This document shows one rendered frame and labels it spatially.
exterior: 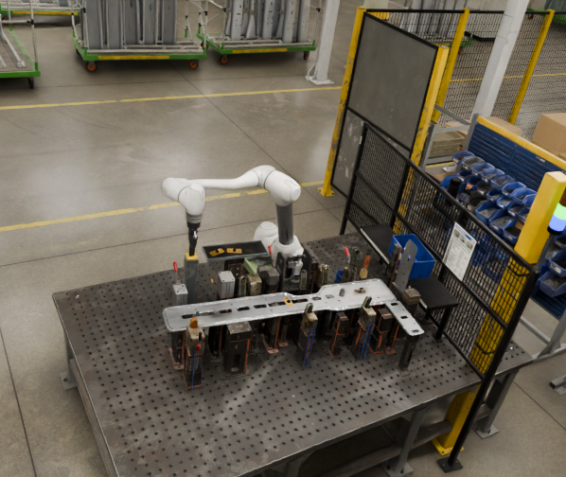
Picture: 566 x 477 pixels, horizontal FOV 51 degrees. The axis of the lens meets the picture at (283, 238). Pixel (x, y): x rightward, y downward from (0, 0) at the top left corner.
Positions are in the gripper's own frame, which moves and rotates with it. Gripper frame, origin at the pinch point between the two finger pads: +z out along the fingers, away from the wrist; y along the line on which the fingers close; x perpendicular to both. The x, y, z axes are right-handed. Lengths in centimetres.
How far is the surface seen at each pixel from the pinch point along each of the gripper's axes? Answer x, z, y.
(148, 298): -20, 49, -21
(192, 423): -16, 49, 79
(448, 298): 145, 15, 53
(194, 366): -10, 34, 56
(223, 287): 13.5, 11.6, 21.8
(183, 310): -10.7, 19.0, 28.7
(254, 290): 31.9, 16.3, 21.9
